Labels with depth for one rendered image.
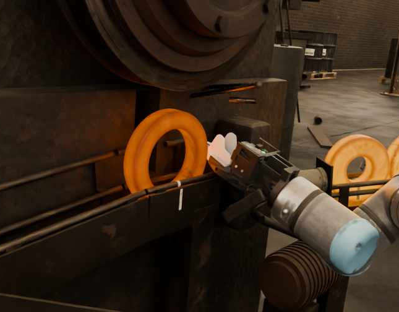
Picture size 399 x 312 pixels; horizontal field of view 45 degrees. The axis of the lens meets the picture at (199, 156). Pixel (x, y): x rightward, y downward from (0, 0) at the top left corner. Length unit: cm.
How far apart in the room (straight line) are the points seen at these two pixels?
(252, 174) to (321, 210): 15
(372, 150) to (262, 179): 34
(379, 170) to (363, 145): 8
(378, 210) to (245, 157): 26
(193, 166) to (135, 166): 15
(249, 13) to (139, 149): 28
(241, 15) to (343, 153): 45
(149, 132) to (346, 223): 35
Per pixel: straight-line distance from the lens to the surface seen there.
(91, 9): 71
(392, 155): 120
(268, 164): 90
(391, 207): 91
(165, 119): 85
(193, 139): 91
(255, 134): 102
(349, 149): 113
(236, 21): 79
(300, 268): 106
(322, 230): 82
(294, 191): 85
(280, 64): 354
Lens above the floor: 99
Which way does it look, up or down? 15 degrees down
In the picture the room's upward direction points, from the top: 5 degrees clockwise
